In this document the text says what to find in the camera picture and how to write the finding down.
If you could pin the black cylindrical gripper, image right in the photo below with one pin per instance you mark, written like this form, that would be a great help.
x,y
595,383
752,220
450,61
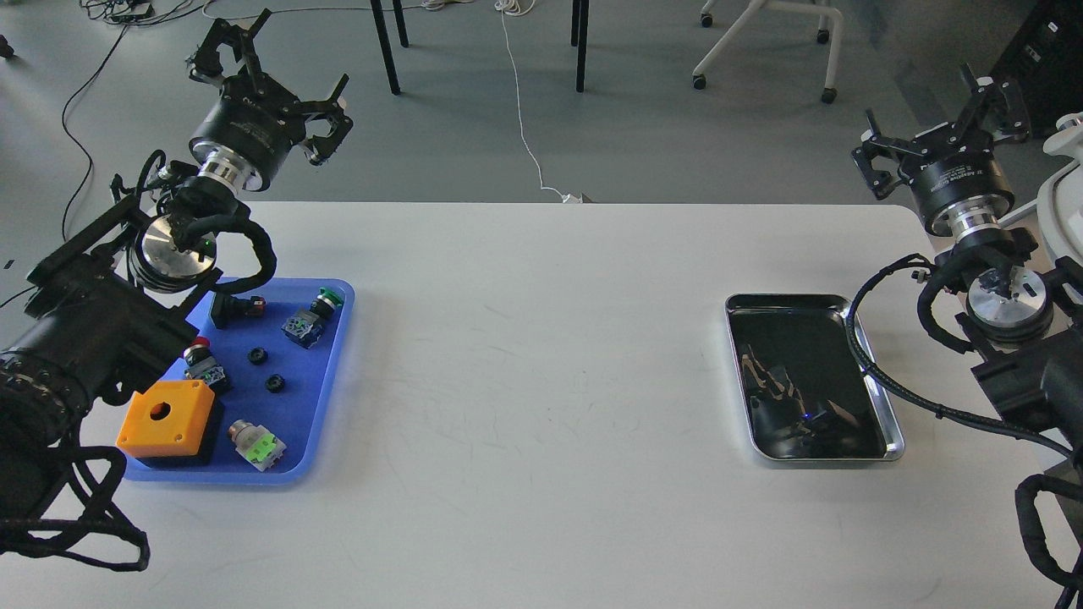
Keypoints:
x,y
942,170

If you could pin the black table leg left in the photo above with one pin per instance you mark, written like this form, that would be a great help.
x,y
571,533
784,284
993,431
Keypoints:
x,y
383,37

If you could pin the black switch with red tip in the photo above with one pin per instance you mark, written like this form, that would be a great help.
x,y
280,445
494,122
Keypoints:
x,y
226,308

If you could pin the silver metal tray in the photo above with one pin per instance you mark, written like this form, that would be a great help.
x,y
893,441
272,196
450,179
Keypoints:
x,y
806,400

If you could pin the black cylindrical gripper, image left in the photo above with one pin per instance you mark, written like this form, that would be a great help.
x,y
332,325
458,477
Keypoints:
x,y
257,119

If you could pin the black cabinet top right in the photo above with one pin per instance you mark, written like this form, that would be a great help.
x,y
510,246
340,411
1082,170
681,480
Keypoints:
x,y
1045,58

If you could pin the black table leg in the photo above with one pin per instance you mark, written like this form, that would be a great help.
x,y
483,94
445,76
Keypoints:
x,y
383,37
580,19

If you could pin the red mushroom push button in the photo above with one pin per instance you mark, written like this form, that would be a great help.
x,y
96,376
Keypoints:
x,y
201,364

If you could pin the black table leg right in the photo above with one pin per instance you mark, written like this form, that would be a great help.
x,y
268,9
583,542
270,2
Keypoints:
x,y
580,19

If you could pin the green push button switch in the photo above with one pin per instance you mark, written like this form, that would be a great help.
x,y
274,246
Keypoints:
x,y
306,326

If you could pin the small black gear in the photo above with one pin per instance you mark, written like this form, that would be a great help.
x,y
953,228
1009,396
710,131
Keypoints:
x,y
257,355
274,383

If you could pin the white robot base right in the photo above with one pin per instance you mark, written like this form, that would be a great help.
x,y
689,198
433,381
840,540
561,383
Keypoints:
x,y
1056,211

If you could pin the orange and black button box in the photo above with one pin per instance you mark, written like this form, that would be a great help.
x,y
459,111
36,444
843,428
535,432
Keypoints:
x,y
171,425

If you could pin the silver switch with green block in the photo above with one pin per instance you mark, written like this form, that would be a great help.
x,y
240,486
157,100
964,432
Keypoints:
x,y
256,444

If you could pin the blue plastic tray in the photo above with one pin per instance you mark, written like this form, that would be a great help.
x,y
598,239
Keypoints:
x,y
296,414

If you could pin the white chair base with casters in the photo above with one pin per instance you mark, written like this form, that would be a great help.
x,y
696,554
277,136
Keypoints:
x,y
746,46

